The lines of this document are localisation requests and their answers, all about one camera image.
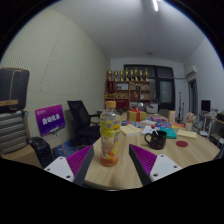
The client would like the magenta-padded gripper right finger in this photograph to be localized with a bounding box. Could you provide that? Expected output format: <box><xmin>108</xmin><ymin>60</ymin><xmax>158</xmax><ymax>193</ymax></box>
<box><xmin>128</xmin><ymin>143</ymin><xmax>184</xmax><ymax>187</ymax></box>

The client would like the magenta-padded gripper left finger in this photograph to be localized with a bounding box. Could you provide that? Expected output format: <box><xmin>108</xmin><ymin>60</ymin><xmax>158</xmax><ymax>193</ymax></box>
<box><xmin>43</xmin><ymin>144</ymin><xmax>96</xmax><ymax>187</ymax></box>

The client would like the orange-capped drink bottle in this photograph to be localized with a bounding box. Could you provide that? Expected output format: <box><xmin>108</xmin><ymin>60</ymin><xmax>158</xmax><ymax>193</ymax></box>
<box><xmin>99</xmin><ymin>100</ymin><xmax>122</xmax><ymax>168</ymax></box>

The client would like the black mug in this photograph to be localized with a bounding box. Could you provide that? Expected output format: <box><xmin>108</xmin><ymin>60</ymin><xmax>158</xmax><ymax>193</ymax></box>
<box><xmin>143</xmin><ymin>130</ymin><xmax>168</xmax><ymax>151</ymax></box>

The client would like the white booklet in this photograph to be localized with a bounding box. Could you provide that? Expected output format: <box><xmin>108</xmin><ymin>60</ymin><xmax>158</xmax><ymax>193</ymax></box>
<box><xmin>141</xmin><ymin>124</ymin><xmax>158</xmax><ymax>135</ymax></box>

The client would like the small pale yellow notepad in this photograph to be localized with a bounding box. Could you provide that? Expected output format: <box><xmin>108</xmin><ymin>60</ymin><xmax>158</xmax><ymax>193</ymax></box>
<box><xmin>119</xmin><ymin>124</ymin><xmax>143</xmax><ymax>137</ymax></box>

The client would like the red-tipped white stirrer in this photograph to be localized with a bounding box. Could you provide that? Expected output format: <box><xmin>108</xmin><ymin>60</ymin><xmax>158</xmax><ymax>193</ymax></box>
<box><xmin>150</xmin><ymin>124</ymin><xmax>160</xmax><ymax>136</ymax></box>

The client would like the teal book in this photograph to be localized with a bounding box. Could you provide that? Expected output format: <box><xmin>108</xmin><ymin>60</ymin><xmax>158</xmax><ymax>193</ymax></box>
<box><xmin>159</xmin><ymin>127</ymin><xmax>178</xmax><ymax>140</ymax></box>

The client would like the blue colourful magazine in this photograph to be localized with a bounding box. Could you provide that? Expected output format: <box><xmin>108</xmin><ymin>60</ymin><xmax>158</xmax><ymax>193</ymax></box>
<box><xmin>153</xmin><ymin>121</ymin><xmax>173</xmax><ymax>130</ymax></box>

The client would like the flat round red coaster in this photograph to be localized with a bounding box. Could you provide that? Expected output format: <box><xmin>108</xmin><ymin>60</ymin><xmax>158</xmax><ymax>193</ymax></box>
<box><xmin>175</xmin><ymin>140</ymin><xmax>189</xmax><ymax>148</ymax></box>

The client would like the black office chair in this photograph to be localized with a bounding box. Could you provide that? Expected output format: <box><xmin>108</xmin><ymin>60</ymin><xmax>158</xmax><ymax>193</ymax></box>
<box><xmin>67</xmin><ymin>99</ymin><xmax>102</xmax><ymax>146</ymax></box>

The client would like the yellow gift box red ribbon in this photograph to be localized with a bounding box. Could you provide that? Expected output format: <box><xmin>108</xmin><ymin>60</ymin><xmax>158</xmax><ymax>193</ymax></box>
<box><xmin>126</xmin><ymin>107</ymin><xmax>148</xmax><ymax>123</ymax></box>

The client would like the orange book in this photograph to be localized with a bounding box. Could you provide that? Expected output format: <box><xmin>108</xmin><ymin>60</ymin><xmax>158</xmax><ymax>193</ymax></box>
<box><xmin>171</xmin><ymin>123</ymin><xmax>186</xmax><ymax>130</ymax></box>

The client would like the large pale yellow notepad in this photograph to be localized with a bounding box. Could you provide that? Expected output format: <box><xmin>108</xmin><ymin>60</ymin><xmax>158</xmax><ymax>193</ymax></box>
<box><xmin>176</xmin><ymin>129</ymin><xmax>198</xmax><ymax>140</ymax></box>

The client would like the purple sign board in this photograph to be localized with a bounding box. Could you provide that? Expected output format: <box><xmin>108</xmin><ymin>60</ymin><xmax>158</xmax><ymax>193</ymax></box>
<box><xmin>34</xmin><ymin>104</ymin><xmax>67</xmax><ymax>137</ymax></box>

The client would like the small cream upright box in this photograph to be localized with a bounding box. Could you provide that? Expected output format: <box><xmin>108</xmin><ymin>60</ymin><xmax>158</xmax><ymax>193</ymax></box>
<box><xmin>167</xmin><ymin>110</ymin><xmax>177</xmax><ymax>124</ymax></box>

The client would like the flower bouquet in white pot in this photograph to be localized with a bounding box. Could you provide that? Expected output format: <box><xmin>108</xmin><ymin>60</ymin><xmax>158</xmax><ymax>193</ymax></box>
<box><xmin>184</xmin><ymin>112</ymin><xmax>197</xmax><ymax>132</ymax></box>

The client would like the wooden shelf unit with trophies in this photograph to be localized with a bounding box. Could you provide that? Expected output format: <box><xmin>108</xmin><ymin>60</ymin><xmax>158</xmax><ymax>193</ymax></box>
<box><xmin>104</xmin><ymin>68</ymin><xmax>152</xmax><ymax>110</ymax></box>

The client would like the grey ribbed suitcase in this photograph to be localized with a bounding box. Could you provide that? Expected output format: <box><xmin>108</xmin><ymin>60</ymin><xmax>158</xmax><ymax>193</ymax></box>
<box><xmin>0</xmin><ymin>110</ymin><xmax>29</xmax><ymax>155</ymax></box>

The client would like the dark glass door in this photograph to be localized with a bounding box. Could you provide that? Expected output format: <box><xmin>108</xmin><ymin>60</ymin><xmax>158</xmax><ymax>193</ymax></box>
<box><xmin>123</xmin><ymin>64</ymin><xmax>176</xmax><ymax>111</ymax></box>

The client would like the black computer monitor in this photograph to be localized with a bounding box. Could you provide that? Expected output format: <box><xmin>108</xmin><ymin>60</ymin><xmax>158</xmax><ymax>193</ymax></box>
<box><xmin>200</xmin><ymin>99</ymin><xmax>212</xmax><ymax>113</ymax></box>

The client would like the black bag with tan straps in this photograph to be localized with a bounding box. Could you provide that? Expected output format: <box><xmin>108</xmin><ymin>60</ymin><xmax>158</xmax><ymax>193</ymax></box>
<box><xmin>0</xmin><ymin>67</ymin><xmax>30</xmax><ymax>114</ymax></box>

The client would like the white wall air conditioner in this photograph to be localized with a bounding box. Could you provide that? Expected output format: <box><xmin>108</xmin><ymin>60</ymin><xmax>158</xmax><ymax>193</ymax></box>
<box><xmin>184</xmin><ymin>64</ymin><xmax>198</xmax><ymax>78</ymax></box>

